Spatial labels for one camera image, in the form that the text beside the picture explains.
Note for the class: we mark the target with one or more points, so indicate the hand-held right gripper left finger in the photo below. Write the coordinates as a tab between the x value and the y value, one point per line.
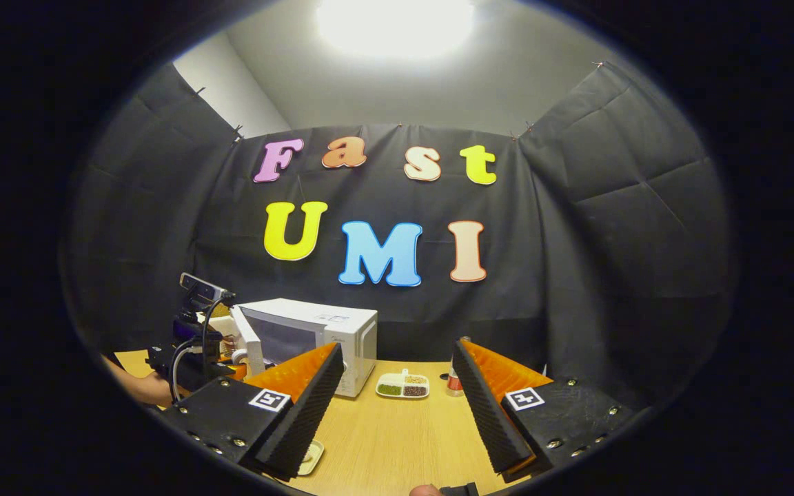
304	420

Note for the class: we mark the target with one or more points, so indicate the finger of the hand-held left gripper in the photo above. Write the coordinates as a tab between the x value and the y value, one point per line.
238	372

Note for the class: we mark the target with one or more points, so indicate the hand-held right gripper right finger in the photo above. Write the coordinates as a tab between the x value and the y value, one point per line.
490	420

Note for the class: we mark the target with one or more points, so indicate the small white food plate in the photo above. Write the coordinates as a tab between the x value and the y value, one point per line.
313	456

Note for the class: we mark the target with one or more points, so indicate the white microwave oven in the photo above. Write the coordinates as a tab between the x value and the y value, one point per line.
328	337

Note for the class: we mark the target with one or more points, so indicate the white toaster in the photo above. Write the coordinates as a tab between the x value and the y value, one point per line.
225	325

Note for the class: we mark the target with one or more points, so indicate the clear red label water bottle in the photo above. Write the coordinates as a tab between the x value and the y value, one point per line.
455	382

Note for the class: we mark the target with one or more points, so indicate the white divided dish of beans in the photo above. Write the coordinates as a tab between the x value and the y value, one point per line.
402	386

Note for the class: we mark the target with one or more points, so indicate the black backdrop cloth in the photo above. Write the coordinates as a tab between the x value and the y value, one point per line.
576	275

